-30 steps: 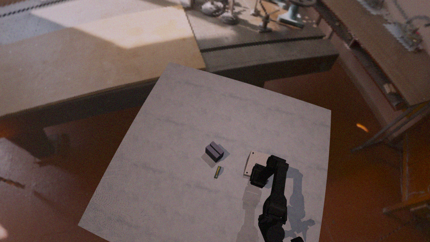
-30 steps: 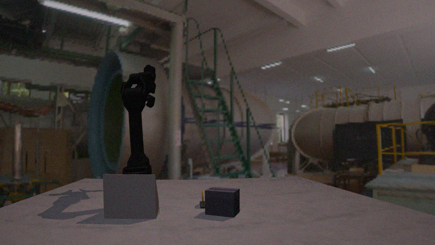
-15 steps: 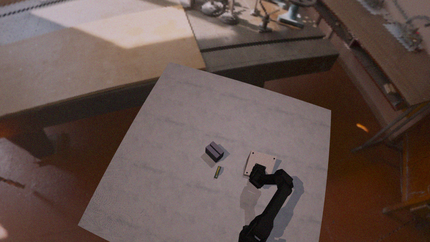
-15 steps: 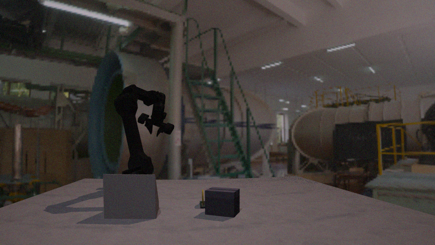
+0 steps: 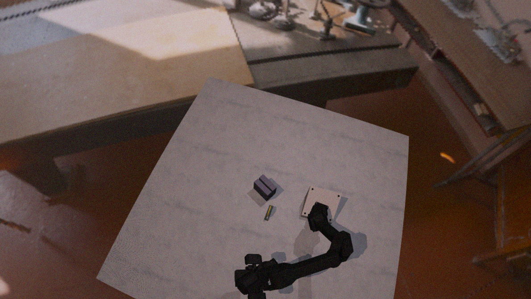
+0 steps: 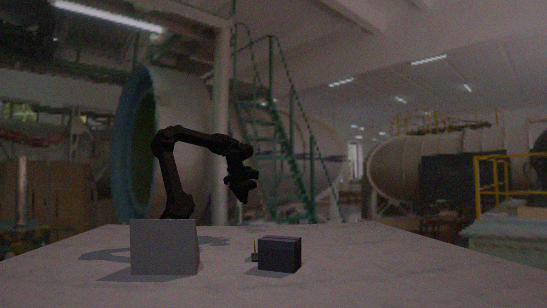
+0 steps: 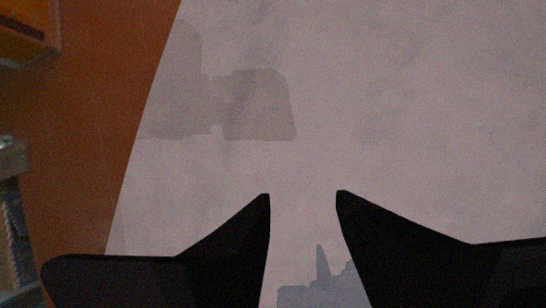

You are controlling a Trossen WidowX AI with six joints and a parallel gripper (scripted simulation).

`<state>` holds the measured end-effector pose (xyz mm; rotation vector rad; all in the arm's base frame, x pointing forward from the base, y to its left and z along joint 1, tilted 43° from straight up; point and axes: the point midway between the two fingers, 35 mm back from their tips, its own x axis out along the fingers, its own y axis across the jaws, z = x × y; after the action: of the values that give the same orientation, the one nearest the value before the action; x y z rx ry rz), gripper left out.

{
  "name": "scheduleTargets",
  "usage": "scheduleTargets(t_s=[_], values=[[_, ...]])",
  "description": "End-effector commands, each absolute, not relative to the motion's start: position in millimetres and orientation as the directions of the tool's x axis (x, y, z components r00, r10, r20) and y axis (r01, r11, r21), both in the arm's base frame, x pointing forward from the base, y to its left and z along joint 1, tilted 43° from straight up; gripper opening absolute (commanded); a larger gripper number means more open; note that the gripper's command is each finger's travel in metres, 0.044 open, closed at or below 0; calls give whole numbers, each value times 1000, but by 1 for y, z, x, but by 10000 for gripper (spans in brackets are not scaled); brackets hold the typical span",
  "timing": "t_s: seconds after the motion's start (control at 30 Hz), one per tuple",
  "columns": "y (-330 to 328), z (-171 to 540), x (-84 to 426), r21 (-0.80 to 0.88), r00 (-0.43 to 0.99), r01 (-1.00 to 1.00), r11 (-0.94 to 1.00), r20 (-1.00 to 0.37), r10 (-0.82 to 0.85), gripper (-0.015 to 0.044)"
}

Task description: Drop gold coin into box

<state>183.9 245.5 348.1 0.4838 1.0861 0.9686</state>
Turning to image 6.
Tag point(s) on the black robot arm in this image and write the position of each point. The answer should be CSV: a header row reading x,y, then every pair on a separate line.
x,y
179,205

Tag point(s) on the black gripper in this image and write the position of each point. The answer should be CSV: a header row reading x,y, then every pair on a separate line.
x,y
238,185

